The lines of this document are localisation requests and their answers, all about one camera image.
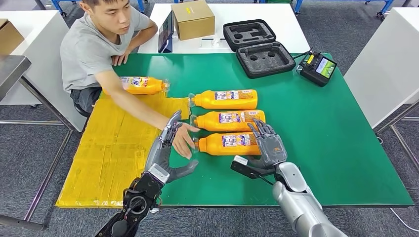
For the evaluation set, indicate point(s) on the person's left hand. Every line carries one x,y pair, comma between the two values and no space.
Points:
120,58

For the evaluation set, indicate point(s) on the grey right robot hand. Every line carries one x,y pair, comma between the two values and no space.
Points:
271,147

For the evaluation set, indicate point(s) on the person's right hand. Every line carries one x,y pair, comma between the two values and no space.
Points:
183,140

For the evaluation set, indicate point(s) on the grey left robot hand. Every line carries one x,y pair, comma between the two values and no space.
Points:
157,155

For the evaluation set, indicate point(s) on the orange detergent bottle clear cap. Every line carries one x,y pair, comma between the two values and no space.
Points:
147,86
209,145
206,99
206,121

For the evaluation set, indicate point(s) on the person's right forearm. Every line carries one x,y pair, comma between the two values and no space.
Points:
144,111

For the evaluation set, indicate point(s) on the person's left forearm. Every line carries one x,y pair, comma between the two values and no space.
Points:
145,37

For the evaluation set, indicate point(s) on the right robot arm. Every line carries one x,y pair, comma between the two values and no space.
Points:
294,196

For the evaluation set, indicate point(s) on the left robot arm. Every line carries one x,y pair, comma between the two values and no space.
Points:
140,202

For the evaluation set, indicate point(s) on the person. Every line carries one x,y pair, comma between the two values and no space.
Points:
82,45

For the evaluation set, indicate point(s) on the dark tablet with stand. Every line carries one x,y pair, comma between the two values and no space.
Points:
166,32

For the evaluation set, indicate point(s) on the yellow taped cardboard mat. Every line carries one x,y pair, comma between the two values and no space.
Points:
104,163

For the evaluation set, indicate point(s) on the black stool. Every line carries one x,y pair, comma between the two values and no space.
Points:
82,111

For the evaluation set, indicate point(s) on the closed brown cardboard box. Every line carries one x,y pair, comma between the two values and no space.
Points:
193,23

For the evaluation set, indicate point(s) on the white side table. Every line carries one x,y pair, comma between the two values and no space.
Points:
36,39

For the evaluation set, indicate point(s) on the open black foam case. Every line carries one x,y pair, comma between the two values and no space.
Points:
263,60

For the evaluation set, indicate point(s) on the black remote controller with screen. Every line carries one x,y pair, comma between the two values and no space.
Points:
315,70

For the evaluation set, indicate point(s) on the thin black pen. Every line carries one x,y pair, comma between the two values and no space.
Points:
207,39

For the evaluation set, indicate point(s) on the small white plastic item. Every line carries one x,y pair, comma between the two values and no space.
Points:
216,42

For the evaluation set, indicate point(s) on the grey metal table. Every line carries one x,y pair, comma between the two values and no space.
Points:
9,70

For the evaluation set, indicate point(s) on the open brown cardboard box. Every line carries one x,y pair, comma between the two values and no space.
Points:
8,37

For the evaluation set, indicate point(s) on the white table with box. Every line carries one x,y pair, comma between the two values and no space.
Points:
279,23

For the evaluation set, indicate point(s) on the white table with metal legs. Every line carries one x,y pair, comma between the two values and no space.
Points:
383,65

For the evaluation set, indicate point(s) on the green plastic crate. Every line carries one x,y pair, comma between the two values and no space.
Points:
279,1

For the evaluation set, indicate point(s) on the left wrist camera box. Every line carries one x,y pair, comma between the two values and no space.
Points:
158,173

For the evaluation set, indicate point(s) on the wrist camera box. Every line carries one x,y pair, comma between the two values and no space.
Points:
242,166
158,173

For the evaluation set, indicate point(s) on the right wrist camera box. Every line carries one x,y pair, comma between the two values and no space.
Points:
242,166

